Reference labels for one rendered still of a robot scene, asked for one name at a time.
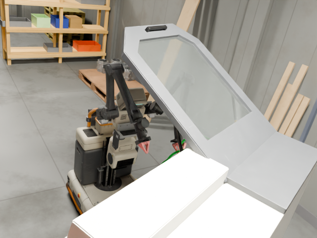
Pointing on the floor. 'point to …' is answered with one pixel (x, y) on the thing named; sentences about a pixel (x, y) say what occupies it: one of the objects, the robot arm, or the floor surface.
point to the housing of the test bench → (255, 194)
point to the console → (154, 200)
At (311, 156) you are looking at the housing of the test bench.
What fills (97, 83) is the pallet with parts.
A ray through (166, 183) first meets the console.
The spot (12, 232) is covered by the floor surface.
